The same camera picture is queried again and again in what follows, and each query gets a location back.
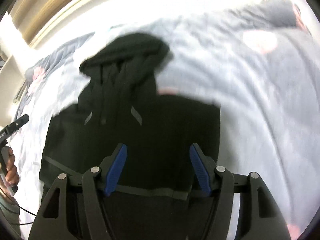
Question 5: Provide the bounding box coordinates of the black hooded jacket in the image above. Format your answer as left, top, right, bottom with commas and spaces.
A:
40, 33, 220, 239

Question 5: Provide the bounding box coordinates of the person left hand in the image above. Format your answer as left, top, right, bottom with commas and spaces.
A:
5, 147, 20, 185

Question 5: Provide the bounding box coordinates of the white bookshelf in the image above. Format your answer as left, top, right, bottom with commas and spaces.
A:
1, 12, 33, 127

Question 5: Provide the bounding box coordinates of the grey floral bed quilt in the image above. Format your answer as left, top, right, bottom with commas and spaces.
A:
12, 0, 319, 239

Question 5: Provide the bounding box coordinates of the black cable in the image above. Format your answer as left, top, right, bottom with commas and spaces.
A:
7, 194, 37, 225

